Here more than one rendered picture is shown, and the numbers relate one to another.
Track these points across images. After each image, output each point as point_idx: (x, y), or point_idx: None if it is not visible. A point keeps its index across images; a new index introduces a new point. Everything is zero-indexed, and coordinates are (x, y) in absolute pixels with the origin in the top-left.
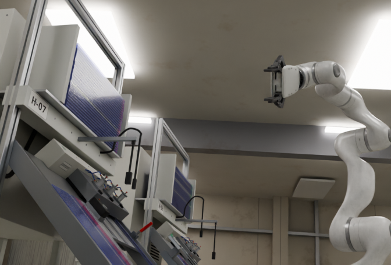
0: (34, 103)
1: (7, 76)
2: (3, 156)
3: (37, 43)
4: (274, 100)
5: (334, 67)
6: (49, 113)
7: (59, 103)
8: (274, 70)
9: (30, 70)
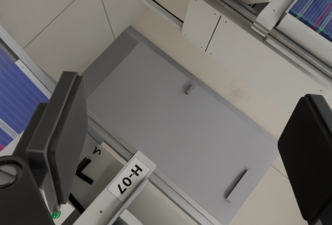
0: (133, 169)
1: (154, 214)
2: (96, 117)
3: (196, 218)
4: (60, 87)
5: None
6: (111, 201)
7: (122, 206)
8: (330, 119)
9: (168, 193)
